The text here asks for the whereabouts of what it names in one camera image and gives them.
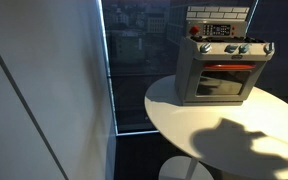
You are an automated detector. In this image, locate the grey toy stove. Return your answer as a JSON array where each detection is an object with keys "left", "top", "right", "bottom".
[{"left": 174, "top": 4, "right": 276, "bottom": 107}]

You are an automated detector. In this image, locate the red timer knob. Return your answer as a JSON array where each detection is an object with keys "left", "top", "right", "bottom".
[{"left": 189, "top": 25, "right": 201, "bottom": 36}]

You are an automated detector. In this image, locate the window frame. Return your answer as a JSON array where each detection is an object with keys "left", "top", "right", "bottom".
[{"left": 96, "top": 0, "right": 160, "bottom": 137}]

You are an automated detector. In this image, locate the grey oven door red handle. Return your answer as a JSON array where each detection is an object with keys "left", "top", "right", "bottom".
[{"left": 186, "top": 60, "right": 266, "bottom": 103}]

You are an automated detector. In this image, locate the white table pedestal base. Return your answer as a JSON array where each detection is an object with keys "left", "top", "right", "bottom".
[{"left": 158, "top": 155, "right": 215, "bottom": 180}]

